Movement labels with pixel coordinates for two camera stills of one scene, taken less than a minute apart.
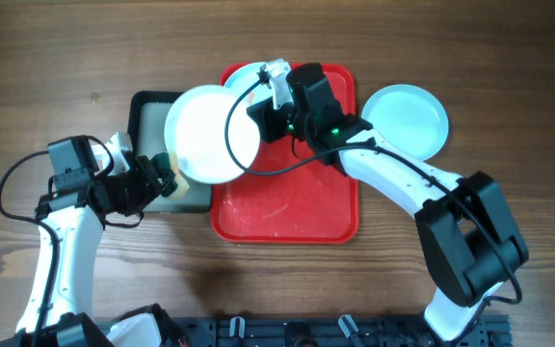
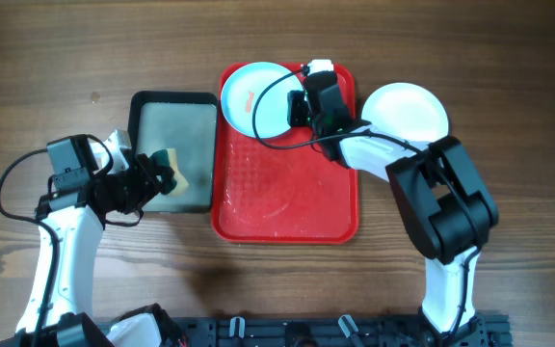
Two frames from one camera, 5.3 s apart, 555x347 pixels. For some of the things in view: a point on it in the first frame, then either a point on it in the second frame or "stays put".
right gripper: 264,114 -> 296,100
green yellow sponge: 177,187 stays put
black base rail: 342,331 stays put
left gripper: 151,187 stays put
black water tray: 146,118 stays put
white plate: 196,134 -> 407,110
